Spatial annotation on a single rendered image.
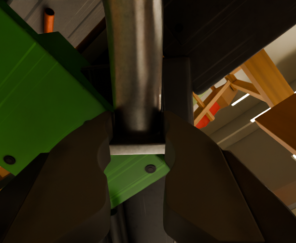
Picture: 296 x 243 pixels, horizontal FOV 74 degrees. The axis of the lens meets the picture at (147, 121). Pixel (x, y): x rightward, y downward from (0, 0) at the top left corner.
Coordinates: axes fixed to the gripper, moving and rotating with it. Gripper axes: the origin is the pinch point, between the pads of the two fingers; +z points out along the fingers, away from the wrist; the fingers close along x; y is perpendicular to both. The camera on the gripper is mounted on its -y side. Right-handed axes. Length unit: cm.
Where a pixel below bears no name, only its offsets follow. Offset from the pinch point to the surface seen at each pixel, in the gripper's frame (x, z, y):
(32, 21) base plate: -25.4, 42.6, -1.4
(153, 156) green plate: 1.3, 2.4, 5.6
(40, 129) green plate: -7.9, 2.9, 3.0
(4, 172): -358, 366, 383
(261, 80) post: 51, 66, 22
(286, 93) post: 61, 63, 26
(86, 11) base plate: -16, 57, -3
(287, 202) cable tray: 171, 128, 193
